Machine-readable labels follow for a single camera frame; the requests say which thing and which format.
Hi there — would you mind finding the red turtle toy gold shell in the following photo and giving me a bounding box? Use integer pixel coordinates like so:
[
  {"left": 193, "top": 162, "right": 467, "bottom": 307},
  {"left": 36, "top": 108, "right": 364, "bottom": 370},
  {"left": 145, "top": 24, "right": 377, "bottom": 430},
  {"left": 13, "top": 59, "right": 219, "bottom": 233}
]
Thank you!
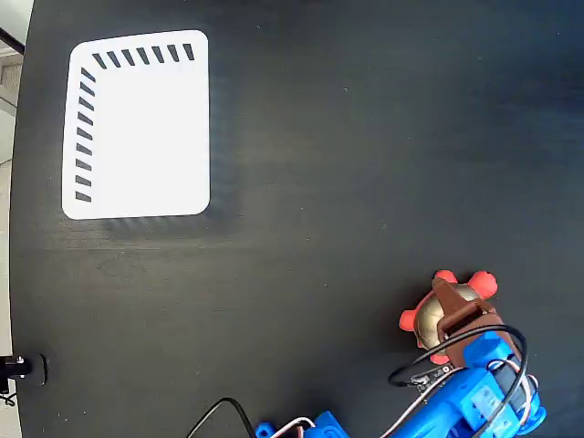
[{"left": 398, "top": 268, "right": 499, "bottom": 365}]

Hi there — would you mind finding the white rectangular mat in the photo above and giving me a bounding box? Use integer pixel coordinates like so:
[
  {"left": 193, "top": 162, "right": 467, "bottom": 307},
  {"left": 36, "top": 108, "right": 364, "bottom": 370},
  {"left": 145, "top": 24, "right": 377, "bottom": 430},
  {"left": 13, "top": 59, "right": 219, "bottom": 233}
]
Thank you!
[{"left": 61, "top": 29, "right": 211, "bottom": 221}]

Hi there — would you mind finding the black table clamp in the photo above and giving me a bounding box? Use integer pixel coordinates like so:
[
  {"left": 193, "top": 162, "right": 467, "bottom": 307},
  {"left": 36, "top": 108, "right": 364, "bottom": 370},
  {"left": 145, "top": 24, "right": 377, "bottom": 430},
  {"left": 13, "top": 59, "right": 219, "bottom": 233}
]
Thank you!
[{"left": 0, "top": 353, "right": 50, "bottom": 405}]

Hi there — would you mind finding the black rod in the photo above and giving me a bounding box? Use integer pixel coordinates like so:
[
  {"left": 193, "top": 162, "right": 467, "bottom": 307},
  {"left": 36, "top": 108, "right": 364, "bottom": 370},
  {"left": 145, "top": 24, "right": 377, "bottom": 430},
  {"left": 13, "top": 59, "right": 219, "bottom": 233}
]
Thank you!
[{"left": 0, "top": 26, "right": 26, "bottom": 56}]

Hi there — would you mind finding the black camera cable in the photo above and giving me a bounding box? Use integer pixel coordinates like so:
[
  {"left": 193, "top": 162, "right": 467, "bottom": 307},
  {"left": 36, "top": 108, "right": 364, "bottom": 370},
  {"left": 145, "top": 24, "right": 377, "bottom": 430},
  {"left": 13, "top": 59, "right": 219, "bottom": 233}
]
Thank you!
[{"left": 185, "top": 324, "right": 529, "bottom": 438}]

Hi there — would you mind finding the bare camera circuit board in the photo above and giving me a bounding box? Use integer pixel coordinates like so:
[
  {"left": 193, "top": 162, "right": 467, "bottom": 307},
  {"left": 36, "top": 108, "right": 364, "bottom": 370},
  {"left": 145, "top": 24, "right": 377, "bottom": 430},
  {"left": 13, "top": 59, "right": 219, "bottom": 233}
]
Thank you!
[{"left": 410, "top": 364, "right": 457, "bottom": 396}]

